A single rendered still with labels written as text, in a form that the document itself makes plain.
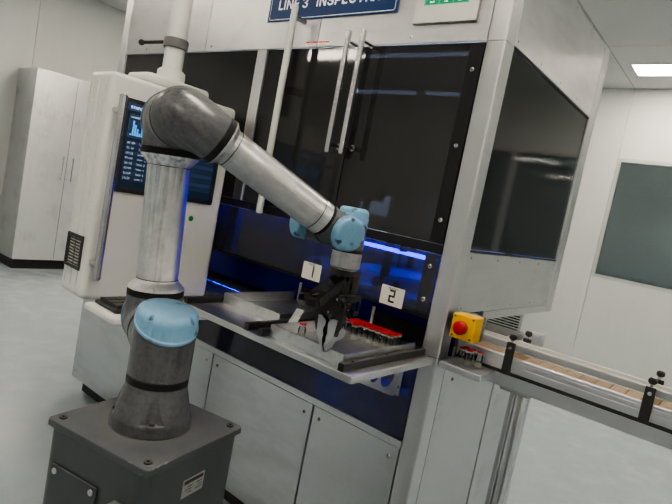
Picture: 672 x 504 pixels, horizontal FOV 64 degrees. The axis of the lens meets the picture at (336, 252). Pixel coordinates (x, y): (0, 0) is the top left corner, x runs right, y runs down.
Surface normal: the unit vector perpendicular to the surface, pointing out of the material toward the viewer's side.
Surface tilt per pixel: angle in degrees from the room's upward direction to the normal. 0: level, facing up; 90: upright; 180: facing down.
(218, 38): 90
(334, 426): 90
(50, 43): 90
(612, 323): 90
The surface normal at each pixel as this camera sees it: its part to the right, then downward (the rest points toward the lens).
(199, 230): 0.74, 0.20
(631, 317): -0.61, -0.04
